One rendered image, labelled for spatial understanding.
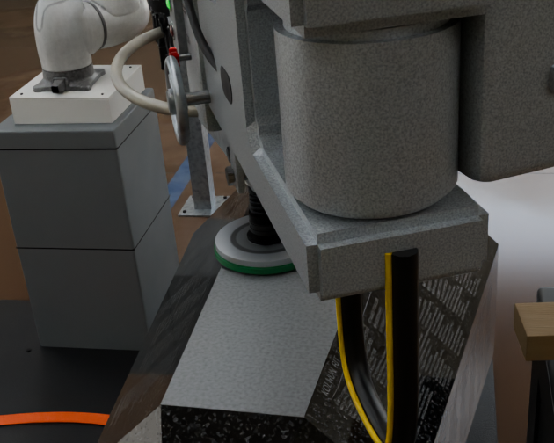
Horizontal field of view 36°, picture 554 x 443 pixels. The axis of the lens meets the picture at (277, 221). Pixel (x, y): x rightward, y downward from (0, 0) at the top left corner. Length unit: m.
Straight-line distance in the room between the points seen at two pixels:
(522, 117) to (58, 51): 1.93
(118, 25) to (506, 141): 1.98
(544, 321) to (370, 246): 0.66
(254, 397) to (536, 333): 0.47
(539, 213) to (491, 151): 2.81
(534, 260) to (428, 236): 2.47
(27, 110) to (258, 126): 1.67
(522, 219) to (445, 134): 2.79
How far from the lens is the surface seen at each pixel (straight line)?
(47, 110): 2.68
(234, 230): 1.74
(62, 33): 2.66
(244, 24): 1.08
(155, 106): 2.07
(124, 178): 2.63
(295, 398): 1.32
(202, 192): 3.79
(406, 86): 0.83
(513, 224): 3.61
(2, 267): 3.66
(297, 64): 0.84
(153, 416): 1.36
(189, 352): 1.44
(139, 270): 2.76
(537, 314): 1.51
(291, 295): 1.56
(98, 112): 2.62
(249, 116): 1.11
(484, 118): 0.90
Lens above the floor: 1.64
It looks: 27 degrees down
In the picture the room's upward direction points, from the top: 5 degrees counter-clockwise
